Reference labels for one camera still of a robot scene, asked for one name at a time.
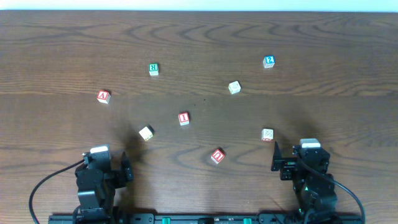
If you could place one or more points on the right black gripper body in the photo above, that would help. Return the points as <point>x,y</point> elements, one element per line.
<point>286,166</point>

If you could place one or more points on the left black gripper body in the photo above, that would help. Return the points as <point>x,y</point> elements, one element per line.
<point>116,175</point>

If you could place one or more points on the red letter A block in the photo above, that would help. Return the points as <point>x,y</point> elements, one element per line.
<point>103,96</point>

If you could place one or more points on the red letter I block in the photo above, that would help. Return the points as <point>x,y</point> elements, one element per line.
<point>183,118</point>

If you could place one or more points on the blue number 2 block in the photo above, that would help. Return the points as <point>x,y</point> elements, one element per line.
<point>269,61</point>

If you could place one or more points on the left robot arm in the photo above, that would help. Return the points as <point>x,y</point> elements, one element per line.
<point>97,183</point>

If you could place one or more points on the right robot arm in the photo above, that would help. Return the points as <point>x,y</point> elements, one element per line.
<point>316,196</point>

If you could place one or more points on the white block red bottom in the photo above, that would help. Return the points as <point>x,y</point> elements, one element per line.
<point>267,134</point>

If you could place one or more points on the white yellow-sided K block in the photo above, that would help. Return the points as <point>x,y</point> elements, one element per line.
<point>146,133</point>

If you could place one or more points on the red letter U block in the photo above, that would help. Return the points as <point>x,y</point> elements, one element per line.
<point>217,156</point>

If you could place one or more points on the plain white wooden block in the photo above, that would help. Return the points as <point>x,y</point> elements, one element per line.
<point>234,87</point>

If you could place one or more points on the green letter R block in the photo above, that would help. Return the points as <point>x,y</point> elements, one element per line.
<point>154,69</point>

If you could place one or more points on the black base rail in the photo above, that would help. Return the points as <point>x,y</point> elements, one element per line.
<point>148,218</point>

